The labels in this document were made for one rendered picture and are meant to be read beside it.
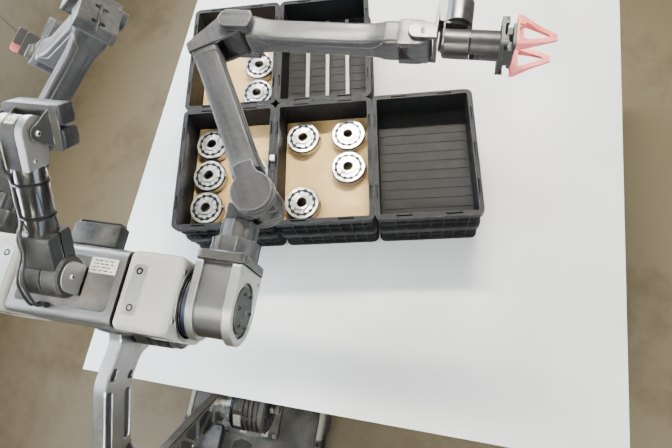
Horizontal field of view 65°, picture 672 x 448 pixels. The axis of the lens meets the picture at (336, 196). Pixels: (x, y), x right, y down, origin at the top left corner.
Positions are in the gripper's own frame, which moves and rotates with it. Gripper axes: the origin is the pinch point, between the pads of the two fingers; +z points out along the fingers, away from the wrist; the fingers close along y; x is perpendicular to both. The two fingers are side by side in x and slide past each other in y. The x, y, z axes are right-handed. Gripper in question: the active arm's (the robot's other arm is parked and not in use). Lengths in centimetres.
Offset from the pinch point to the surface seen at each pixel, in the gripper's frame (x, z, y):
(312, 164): 1, -58, 62
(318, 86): -28, -61, 62
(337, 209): 15, -47, 62
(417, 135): -13, -26, 62
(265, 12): -51, -83, 54
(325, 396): 68, -44, 76
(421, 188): 5, -23, 62
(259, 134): -8, -78, 62
